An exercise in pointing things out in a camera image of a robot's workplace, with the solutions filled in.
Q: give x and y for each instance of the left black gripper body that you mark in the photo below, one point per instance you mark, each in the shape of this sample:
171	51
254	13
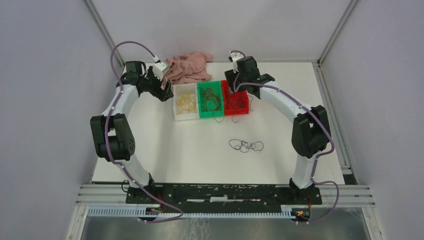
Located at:
152	84

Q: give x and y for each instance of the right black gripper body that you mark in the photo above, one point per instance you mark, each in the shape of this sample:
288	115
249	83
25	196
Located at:
239	82

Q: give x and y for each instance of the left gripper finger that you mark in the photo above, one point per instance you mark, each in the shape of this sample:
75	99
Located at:
163	95
168	88

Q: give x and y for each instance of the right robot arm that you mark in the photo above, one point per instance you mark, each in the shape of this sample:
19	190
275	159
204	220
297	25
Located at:
310	124

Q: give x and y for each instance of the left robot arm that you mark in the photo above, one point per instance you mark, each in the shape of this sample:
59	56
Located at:
111	132

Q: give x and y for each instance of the clear plastic bin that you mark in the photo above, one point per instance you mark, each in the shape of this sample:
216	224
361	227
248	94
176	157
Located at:
185	102

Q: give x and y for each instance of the pink crumpled garment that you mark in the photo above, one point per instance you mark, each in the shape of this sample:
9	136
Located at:
189	68

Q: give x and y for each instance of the red plastic bin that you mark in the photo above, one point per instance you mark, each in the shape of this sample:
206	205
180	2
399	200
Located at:
234	103

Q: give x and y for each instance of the green plastic bin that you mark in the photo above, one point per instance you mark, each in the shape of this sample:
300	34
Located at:
210	99

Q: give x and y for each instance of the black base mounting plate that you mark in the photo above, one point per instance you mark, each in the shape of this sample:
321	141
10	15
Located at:
190	198

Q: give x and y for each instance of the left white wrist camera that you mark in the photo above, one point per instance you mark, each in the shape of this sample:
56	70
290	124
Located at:
159	68

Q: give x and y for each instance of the aluminium frame rail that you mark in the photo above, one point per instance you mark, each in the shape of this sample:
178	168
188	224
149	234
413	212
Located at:
350	196

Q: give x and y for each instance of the white slotted cable duct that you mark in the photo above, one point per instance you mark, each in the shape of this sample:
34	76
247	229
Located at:
145	212

